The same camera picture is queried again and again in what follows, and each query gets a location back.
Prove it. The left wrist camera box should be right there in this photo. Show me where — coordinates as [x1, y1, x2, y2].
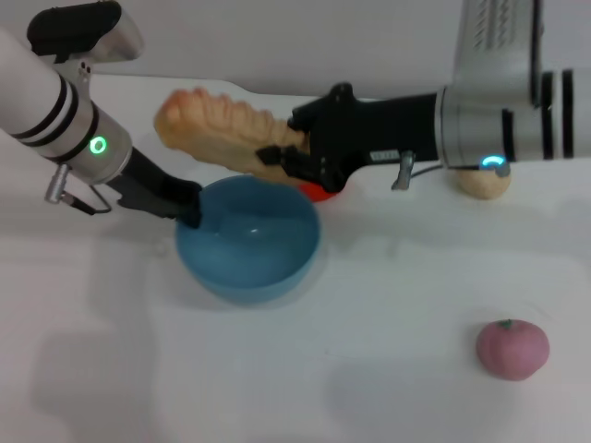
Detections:
[26, 0, 145, 85]

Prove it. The red tomato toy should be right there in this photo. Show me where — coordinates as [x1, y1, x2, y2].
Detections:
[295, 181, 346, 205]

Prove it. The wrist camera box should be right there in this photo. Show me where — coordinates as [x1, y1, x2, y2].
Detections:
[26, 0, 145, 85]
[452, 0, 545, 111]

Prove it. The round beige bun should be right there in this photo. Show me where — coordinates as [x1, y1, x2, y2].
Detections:
[455, 167, 513, 200]

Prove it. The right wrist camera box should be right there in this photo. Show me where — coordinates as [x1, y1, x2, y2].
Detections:
[452, 0, 545, 111]

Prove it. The pink peach toy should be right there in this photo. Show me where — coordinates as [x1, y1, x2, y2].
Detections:
[475, 318, 551, 382]

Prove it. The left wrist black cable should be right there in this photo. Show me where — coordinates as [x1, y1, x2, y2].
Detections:
[43, 164, 113, 216]

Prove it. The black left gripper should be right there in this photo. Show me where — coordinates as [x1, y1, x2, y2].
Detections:
[107, 146, 205, 230]

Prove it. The blue bowl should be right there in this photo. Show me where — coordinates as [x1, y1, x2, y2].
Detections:
[175, 174, 321, 305]

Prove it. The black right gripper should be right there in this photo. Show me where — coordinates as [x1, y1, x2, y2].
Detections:
[257, 82, 439, 194]

